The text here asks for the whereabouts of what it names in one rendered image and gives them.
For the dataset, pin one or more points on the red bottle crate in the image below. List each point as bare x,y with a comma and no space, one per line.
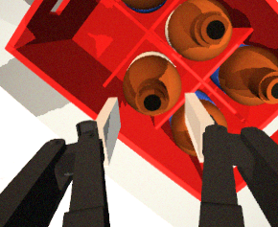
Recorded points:
78,50

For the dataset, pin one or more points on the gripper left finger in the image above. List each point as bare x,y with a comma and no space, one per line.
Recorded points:
32,198

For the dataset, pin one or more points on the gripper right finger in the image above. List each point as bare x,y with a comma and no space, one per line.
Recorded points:
252,148

